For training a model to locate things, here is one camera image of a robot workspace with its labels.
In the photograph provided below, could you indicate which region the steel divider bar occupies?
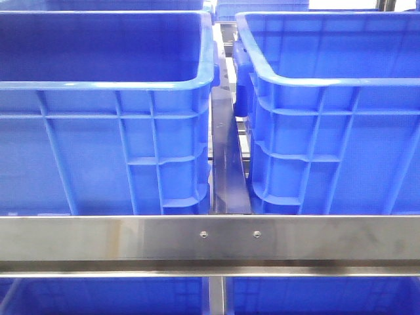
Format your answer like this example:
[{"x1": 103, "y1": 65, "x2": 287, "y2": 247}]
[{"x1": 211, "y1": 55, "x2": 253, "y2": 215}]

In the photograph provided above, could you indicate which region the large blue crate left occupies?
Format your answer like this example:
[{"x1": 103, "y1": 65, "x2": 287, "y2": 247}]
[{"x1": 1, "y1": 10, "x2": 218, "y2": 216}]

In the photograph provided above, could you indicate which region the large blue crate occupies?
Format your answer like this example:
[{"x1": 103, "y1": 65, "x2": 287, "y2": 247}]
[
  {"x1": 233, "y1": 12, "x2": 419, "y2": 215},
  {"x1": 1, "y1": 10, "x2": 218, "y2": 216}
]

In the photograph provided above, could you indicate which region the large blue crate right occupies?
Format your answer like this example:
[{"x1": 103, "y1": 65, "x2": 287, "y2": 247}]
[{"x1": 233, "y1": 12, "x2": 419, "y2": 215}]

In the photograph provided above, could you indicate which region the lower right blue crate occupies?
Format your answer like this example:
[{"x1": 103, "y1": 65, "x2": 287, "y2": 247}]
[{"x1": 228, "y1": 277, "x2": 419, "y2": 314}]

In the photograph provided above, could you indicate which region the rear right blue crate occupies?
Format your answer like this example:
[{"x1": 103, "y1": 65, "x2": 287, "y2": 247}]
[{"x1": 216, "y1": 0, "x2": 309, "y2": 22}]

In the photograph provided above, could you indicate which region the rear left blue crate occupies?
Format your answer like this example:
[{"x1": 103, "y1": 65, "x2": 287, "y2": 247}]
[{"x1": 1, "y1": 0, "x2": 215, "y2": 12}]

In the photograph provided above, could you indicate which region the lower left blue crate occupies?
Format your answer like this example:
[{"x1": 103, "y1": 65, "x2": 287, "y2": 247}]
[{"x1": 1, "y1": 278, "x2": 209, "y2": 314}]

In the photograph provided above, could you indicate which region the steel vertical post below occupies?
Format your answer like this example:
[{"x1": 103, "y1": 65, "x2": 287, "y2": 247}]
[{"x1": 209, "y1": 276, "x2": 228, "y2": 315}]

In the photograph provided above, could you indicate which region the stainless steel shelf rail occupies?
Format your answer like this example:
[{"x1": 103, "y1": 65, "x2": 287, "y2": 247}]
[{"x1": 1, "y1": 215, "x2": 419, "y2": 278}]

